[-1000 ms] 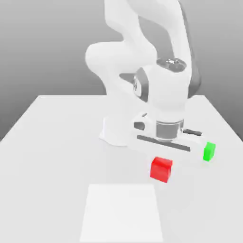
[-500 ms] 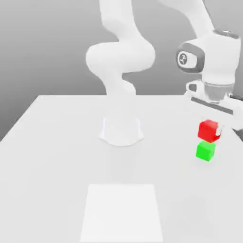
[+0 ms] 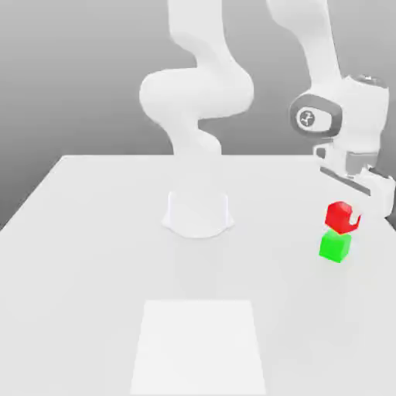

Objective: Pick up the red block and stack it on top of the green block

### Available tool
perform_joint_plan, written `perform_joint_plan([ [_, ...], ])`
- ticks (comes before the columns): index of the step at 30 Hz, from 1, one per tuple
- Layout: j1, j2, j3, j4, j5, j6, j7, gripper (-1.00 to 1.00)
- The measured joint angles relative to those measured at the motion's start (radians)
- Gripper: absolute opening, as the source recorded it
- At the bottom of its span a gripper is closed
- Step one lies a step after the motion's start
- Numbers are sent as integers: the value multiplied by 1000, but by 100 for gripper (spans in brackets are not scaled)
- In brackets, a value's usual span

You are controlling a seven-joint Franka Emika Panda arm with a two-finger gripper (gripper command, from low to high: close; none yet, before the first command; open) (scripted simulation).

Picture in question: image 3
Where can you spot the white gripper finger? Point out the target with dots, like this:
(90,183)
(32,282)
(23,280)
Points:
(355,212)

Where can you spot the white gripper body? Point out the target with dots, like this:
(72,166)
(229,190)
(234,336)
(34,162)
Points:
(382,195)

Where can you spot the small red cube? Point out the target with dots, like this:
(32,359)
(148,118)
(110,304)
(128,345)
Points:
(337,216)

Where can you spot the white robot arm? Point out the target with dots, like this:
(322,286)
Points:
(198,92)

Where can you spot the small green cube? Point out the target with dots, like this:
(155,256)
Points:
(334,247)

